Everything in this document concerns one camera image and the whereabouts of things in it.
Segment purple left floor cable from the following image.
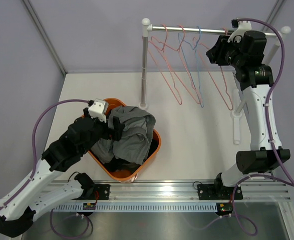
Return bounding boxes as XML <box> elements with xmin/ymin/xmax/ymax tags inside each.
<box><xmin>50</xmin><ymin>208</ymin><xmax>94</xmax><ymax>238</ymax></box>

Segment slotted cable duct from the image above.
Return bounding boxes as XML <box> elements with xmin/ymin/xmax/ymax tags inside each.
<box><xmin>54</xmin><ymin>202</ymin><xmax>217</xmax><ymax>213</ymax></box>

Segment aluminium mounting rail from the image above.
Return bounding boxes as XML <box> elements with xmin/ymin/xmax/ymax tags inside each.
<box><xmin>36</xmin><ymin>181</ymin><xmax>291</xmax><ymax>203</ymax></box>

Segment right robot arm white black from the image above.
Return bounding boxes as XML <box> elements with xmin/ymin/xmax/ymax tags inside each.
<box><xmin>206</xmin><ymin>30</ymin><xmax>290</xmax><ymax>200</ymax></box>

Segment metal clothes rack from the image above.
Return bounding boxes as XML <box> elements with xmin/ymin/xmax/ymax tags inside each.
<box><xmin>138</xmin><ymin>18</ymin><xmax>291</xmax><ymax>144</ymax></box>

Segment purple camera cable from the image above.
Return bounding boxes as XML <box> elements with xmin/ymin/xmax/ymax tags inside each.
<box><xmin>236</xmin><ymin>17</ymin><xmax>294</xmax><ymax>202</ymax></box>
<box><xmin>0</xmin><ymin>99</ymin><xmax>91</xmax><ymax>233</ymax></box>

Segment blue hanger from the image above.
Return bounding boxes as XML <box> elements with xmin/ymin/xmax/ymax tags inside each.
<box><xmin>177</xmin><ymin>25</ymin><xmax>204</xmax><ymax>108</ymax></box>

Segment purple floor cable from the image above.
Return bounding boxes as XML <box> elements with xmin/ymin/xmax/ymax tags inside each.
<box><xmin>50</xmin><ymin>208</ymin><xmax>94</xmax><ymax>238</ymax></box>
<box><xmin>184</xmin><ymin>201</ymin><xmax>259</xmax><ymax>237</ymax></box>

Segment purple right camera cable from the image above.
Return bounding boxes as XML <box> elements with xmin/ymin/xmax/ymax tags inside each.
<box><xmin>236</xmin><ymin>17</ymin><xmax>294</xmax><ymax>202</ymax></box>

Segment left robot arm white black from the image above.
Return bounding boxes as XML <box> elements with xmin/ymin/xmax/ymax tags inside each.
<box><xmin>0</xmin><ymin>116</ymin><xmax>125</xmax><ymax>238</ymax></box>

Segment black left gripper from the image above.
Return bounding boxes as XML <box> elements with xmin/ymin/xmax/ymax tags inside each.
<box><xmin>80</xmin><ymin>108</ymin><xmax>124</xmax><ymax>155</ymax></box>

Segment purple right floor cable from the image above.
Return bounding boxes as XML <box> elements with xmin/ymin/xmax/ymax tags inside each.
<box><xmin>184</xmin><ymin>201</ymin><xmax>259</xmax><ymax>237</ymax></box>

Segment pink hanger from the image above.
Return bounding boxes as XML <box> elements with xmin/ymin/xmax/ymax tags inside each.
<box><xmin>148</xmin><ymin>23</ymin><xmax>183</xmax><ymax>105</ymax></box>
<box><xmin>192</xmin><ymin>27</ymin><xmax>234</xmax><ymax>111</ymax></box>
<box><xmin>162</xmin><ymin>24</ymin><xmax>204</xmax><ymax>108</ymax></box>

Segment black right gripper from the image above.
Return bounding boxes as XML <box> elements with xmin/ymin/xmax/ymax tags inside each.
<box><xmin>205</xmin><ymin>35</ymin><xmax>245</xmax><ymax>70</ymax></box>

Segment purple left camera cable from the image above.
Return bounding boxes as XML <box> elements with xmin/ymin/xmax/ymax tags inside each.
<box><xmin>0</xmin><ymin>99</ymin><xmax>91</xmax><ymax>233</ymax></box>

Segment grey shorts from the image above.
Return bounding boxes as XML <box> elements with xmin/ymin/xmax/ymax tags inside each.
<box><xmin>91</xmin><ymin>106</ymin><xmax>156</xmax><ymax>165</ymax></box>

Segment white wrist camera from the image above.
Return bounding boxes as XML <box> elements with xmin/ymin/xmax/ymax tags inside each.
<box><xmin>84</xmin><ymin>98</ymin><xmax>109</xmax><ymax>123</ymax></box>
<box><xmin>227</xmin><ymin>19</ymin><xmax>252</xmax><ymax>43</ymax></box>

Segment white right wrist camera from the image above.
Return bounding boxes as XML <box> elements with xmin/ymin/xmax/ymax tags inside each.
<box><xmin>227</xmin><ymin>19</ymin><xmax>252</xmax><ymax>43</ymax></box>

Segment black shorts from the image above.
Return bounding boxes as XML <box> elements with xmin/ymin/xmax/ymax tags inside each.
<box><xmin>103</xmin><ymin>139</ymin><xmax>159</xmax><ymax>173</ymax></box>

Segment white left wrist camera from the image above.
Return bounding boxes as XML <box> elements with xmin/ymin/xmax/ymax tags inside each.
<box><xmin>84</xmin><ymin>98</ymin><xmax>109</xmax><ymax>123</ymax></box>

